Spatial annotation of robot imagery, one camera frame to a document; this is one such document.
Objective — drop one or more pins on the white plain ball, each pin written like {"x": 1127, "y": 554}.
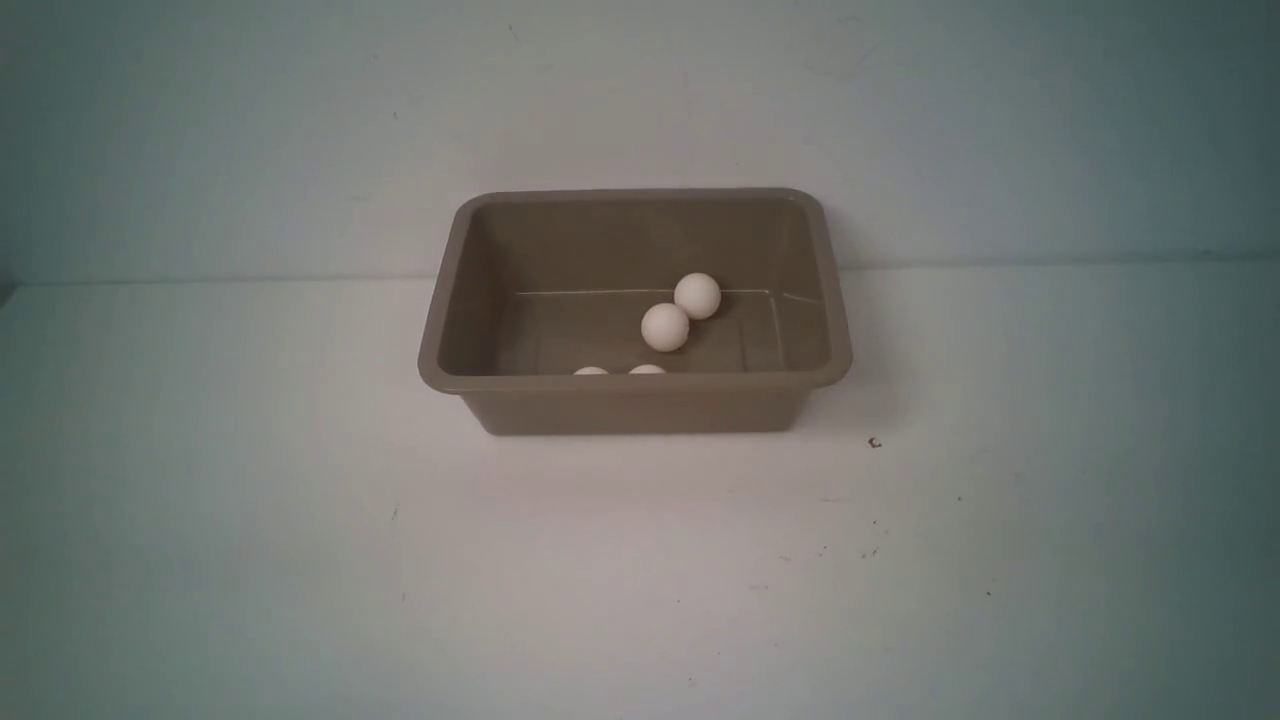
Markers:
{"x": 698, "y": 295}
{"x": 665, "y": 328}

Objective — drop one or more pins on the tan plastic storage bin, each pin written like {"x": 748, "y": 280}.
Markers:
{"x": 535, "y": 284}

